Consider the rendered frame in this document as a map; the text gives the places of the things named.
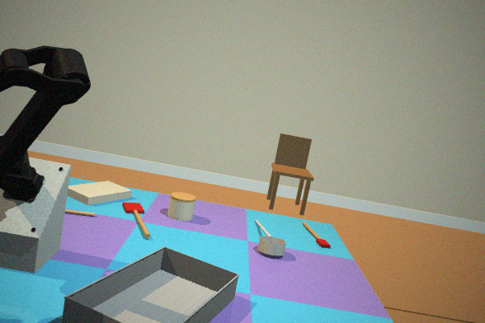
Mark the grey saucepan with long handle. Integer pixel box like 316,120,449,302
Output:
255,220,286,256

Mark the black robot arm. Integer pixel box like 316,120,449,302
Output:
0,46,91,202

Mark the beige flat board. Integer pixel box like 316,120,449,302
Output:
68,181,132,205

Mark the beige cylindrical container with orange lid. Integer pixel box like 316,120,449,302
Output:
167,192,196,221

